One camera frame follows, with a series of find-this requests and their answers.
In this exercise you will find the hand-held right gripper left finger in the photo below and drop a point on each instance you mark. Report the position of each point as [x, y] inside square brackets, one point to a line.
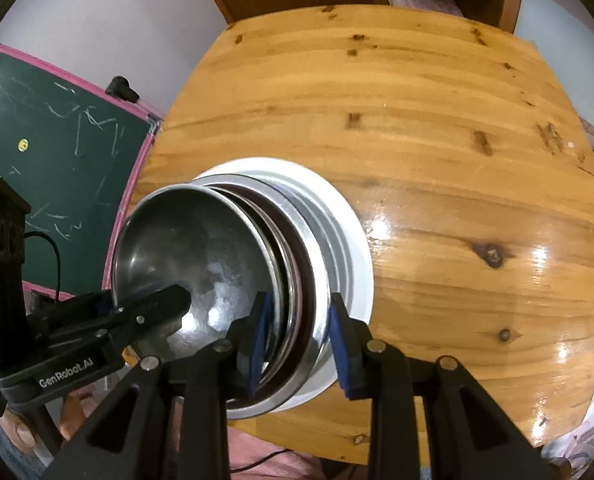
[259, 340]

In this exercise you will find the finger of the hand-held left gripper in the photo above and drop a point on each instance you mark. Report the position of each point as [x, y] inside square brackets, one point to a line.
[84, 307]
[152, 305]

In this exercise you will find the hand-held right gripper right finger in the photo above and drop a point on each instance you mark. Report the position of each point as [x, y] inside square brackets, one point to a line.
[344, 355]

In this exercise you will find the small steel bowl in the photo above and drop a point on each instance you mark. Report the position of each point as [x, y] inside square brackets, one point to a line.
[187, 240]

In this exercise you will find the large white plate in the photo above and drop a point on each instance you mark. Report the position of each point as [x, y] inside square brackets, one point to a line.
[363, 270]

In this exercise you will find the large steel bowl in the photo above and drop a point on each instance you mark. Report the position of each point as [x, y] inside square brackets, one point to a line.
[319, 265]

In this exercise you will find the person's left hand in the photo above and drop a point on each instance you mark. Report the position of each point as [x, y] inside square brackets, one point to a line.
[72, 410]

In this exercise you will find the pink clothing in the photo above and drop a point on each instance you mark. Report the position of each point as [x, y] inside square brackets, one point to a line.
[277, 452]

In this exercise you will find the yellow smiley magnet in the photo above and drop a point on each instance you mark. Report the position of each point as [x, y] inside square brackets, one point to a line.
[23, 145]

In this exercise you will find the pink-framed green chalkboard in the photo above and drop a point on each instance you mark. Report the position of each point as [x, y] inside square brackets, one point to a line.
[52, 135]

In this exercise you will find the black chalkboard knob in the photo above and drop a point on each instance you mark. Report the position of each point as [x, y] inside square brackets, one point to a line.
[122, 89]

